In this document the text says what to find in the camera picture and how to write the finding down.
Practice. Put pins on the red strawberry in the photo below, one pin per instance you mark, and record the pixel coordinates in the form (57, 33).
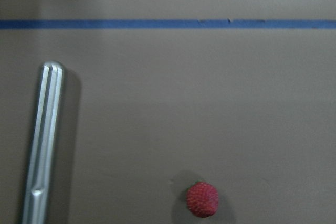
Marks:
(202, 199)

